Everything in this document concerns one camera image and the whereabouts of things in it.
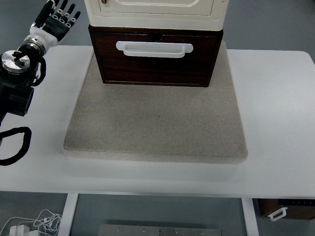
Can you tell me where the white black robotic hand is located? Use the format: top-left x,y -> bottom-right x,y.
24,0 -> 81,54

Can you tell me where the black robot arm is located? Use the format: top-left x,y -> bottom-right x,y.
0,42 -> 46,120

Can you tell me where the cream upper cabinet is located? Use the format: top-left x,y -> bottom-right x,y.
85,0 -> 229,31

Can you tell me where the dark wooden cabinet base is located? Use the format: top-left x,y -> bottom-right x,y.
88,24 -> 225,88

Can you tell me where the brown drawer on floor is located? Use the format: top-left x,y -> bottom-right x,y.
257,199 -> 315,221

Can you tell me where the grey felt pad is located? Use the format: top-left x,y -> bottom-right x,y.
63,42 -> 248,163

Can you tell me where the white table leg left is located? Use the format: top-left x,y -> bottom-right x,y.
58,193 -> 79,236

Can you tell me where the white table leg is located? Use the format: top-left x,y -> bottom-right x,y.
58,193 -> 79,236
241,198 -> 259,236

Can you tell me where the white power adapter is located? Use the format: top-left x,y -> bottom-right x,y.
9,225 -> 30,236

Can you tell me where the white table leg right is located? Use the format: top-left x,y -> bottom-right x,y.
241,198 -> 259,236

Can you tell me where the white drawer handle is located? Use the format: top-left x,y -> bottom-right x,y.
116,41 -> 193,59

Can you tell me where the black sleeved cable loop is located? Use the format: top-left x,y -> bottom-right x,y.
0,126 -> 32,166

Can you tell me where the white cable bundle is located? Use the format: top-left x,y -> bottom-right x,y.
0,209 -> 63,236

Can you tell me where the grey metal base plate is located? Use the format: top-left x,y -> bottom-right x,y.
98,224 -> 222,236

